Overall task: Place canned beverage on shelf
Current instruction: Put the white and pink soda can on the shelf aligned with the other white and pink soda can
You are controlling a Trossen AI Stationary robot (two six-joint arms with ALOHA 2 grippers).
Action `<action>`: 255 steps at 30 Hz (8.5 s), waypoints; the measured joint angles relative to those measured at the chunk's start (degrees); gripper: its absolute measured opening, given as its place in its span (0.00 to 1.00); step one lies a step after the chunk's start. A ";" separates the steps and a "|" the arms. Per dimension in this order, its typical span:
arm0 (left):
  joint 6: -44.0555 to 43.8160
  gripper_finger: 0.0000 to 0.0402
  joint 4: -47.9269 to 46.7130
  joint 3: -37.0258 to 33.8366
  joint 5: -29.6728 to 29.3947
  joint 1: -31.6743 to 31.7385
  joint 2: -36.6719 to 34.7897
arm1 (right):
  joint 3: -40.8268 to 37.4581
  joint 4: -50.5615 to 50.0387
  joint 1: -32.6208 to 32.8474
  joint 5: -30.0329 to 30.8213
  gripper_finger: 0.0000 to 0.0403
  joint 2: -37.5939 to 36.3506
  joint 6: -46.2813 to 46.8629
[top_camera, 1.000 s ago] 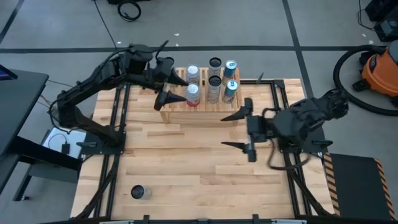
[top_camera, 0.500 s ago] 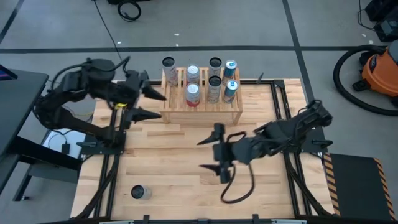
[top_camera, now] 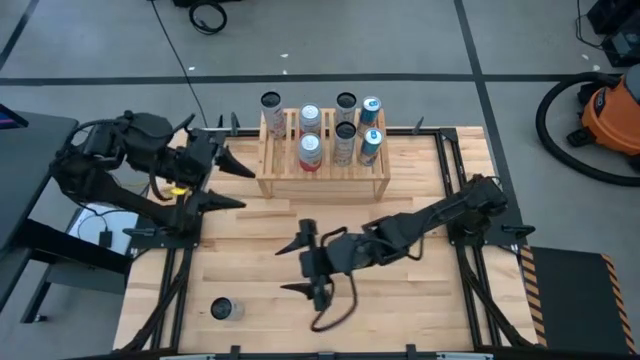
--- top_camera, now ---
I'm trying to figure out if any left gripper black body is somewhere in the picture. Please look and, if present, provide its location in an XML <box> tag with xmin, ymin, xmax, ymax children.
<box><xmin>172</xmin><ymin>130</ymin><xmax>224</xmax><ymax>194</ymax></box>

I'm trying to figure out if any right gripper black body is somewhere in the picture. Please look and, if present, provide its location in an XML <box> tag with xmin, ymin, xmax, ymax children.
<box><xmin>299</xmin><ymin>234</ymin><xmax>379</xmax><ymax>281</ymax></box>

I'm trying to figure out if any white Celsius Peach Vibe can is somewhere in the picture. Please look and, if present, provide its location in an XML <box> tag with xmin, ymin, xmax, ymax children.
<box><xmin>259</xmin><ymin>90</ymin><xmax>288</xmax><ymax>140</ymax></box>

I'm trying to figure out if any grey red Spindrift can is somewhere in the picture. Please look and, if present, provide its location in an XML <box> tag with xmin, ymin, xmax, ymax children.
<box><xmin>297</xmin><ymin>132</ymin><xmax>324</xmax><ymax>173</ymax></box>
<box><xmin>298</xmin><ymin>102</ymin><xmax>323</xmax><ymax>137</ymax></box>

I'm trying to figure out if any blue silver Red Bull can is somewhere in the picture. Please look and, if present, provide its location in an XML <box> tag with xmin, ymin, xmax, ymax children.
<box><xmin>358</xmin><ymin>127</ymin><xmax>385</xmax><ymax>167</ymax></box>
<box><xmin>356</xmin><ymin>95</ymin><xmax>383</xmax><ymax>137</ymax></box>

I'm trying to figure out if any white Celsius Tropical Vibe can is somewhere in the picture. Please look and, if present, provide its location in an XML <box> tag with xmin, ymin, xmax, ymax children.
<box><xmin>334</xmin><ymin>91</ymin><xmax>358</xmax><ymax>124</ymax></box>

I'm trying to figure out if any slatted wooden shelf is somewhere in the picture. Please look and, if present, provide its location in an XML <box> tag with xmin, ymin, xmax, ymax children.
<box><xmin>255</xmin><ymin>107</ymin><xmax>392</xmax><ymax>203</ymax></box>

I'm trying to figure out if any white paper box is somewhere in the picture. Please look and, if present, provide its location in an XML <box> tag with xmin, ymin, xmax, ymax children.
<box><xmin>67</xmin><ymin>202</ymin><xmax>140</xmax><ymax>256</ymax></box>

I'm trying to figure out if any black desk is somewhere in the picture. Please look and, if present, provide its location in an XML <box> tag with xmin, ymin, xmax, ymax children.
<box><xmin>0</xmin><ymin>102</ymin><xmax>134</xmax><ymax>325</ymax></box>

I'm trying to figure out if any black display device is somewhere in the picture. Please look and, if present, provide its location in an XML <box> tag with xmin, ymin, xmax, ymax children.
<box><xmin>0</xmin><ymin>103</ymin><xmax>30</xmax><ymax>131</ymax></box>

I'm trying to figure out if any orange shop vacuum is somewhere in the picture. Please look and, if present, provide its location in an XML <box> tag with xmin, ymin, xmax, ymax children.
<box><xmin>535</xmin><ymin>71</ymin><xmax>640</xmax><ymax>188</ymax></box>
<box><xmin>567</xmin><ymin>64</ymin><xmax>640</xmax><ymax>171</ymax></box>

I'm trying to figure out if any black hazard-striped floor mat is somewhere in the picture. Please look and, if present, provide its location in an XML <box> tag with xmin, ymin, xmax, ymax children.
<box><xmin>519</xmin><ymin>244</ymin><xmax>640</xmax><ymax>357</ymax></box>

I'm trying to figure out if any black equipment case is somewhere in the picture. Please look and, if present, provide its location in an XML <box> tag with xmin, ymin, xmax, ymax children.
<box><xmin>602</xmin><ymin>29</ymin><xmax>640</xmax><ymax>69</ymax></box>
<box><xmin>585</xmin><ymin>0</ymin><xmax>640</xmax><ymax>36</ymax></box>

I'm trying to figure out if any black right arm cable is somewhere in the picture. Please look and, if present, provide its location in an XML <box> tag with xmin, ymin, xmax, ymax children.
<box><xmin>309</xmin><ymin>227</ymin><xmax>359</xmax><ymax>334</ymax></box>

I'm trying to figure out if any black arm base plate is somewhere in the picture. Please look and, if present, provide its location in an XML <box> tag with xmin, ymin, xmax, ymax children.
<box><xmin>443</xmin><ymin>206</ymin><xmax>536</xmax><ymax>247</ymax></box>
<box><xmin>123</xmin><ymin>209</ymin><xmax>205</xmax><ymax>250</ymax></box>

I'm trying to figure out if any long black floor cable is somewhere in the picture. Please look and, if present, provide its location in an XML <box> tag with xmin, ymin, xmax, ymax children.
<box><xmin>149</xmin><ymin>0</ymin><xmax>209</xmax><ymax>129</ymax></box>

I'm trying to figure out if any coiled black cable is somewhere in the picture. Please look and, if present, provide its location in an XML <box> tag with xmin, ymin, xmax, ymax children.
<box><xmin>188</xmin><ymin>0</ymin><xmax>229</xmax><ymax>36</ymax></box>

